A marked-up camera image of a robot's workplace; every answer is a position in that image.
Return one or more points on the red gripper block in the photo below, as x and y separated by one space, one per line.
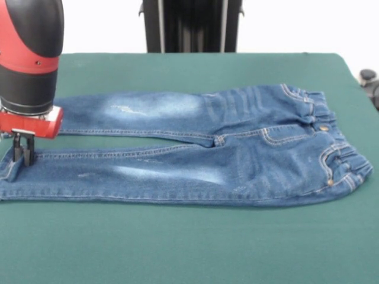
35 125

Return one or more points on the blue denim jeans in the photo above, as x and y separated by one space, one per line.
192 165

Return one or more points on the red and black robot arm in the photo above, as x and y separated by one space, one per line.
29 53

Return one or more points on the dark green tablecloth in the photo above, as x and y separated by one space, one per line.
177 251

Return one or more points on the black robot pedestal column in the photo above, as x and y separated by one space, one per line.
192 26

